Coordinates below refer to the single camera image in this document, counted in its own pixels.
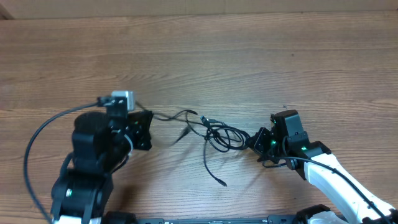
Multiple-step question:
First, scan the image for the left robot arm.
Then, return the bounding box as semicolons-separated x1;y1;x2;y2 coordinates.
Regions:
51;109;154;223

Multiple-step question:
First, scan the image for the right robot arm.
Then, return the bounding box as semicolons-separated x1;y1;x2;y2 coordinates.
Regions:
246;110;397;223

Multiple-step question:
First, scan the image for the black USB-C cable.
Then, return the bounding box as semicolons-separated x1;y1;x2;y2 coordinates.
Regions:
135;101;228;188

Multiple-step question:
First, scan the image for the cardboard back panel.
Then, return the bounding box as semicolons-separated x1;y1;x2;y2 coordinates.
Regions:
1;0;397;19

